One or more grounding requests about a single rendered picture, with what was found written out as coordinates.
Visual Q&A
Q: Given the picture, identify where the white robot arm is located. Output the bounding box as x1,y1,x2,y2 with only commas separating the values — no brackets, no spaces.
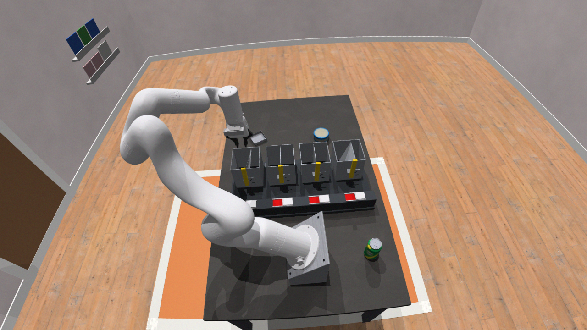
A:
120,85,319,270

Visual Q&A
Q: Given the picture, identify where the green drink can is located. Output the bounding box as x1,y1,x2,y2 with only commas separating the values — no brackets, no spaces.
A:
364,238,382,259

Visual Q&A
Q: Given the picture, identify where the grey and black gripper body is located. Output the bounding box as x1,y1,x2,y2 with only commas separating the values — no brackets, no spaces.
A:
228,116,249,138

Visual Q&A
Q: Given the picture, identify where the blue and white round tin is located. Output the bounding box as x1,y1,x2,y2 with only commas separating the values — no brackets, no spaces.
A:
314,128,329,142

